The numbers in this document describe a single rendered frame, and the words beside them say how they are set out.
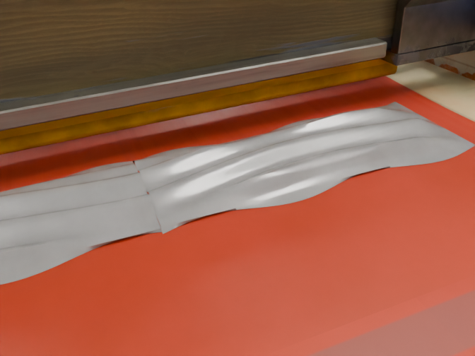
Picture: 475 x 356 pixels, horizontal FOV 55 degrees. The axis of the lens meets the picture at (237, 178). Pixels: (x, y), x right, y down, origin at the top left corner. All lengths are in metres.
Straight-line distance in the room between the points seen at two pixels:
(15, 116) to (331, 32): 0.19
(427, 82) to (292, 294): 0.24
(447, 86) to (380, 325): 0.23
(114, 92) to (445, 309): 0.19
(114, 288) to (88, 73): 0.13
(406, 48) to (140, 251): 0.22
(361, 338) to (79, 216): 0.13
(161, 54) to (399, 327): 0.18
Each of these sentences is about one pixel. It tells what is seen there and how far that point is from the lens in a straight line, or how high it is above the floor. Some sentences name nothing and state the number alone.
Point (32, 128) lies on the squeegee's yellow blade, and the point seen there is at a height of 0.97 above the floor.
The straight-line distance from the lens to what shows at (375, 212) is 0.22.
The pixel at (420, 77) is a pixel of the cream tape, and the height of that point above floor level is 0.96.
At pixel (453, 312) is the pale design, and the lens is 0.18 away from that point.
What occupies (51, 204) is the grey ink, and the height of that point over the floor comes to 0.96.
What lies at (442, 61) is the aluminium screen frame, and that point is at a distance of 0.41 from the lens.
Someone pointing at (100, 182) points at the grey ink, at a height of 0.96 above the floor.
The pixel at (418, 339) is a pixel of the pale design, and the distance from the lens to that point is 0.17.
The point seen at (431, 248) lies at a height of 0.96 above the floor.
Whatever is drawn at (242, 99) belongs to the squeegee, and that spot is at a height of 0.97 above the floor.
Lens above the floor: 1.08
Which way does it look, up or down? 32 degrees down
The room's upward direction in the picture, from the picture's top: 3 degrees counter-clockwise
